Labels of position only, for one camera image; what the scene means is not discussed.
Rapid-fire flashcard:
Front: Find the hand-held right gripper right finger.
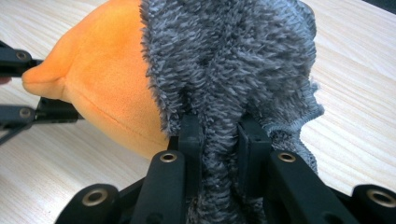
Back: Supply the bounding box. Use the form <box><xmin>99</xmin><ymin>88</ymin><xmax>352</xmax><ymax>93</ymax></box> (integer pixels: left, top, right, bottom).
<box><xmin>236</xmin><ymin>116</ymin><xmax>359</xmax><ymax>224</ymax></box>

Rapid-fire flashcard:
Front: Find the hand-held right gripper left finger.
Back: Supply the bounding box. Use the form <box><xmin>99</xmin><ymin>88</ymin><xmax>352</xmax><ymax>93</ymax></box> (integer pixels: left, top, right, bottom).
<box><xmin>130</xmin><ymin>113</ymin><xmax>205</xmax><ymax>224</ymax></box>

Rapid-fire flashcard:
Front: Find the orange plush toy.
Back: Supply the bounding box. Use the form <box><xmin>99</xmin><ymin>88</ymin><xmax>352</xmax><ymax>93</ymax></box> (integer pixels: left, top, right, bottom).
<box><xmin>21</xmin><ymin>0</ymin><xmax>171</xmax><ymax>161</ymax></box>

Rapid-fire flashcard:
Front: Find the grey fluffy cloth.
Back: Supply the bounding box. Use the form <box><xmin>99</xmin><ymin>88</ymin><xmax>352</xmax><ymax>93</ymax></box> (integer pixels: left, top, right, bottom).
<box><xmin>138</xmin><ymin>0</ymin><xmax>325</xmax><ymax>224</ymax></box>

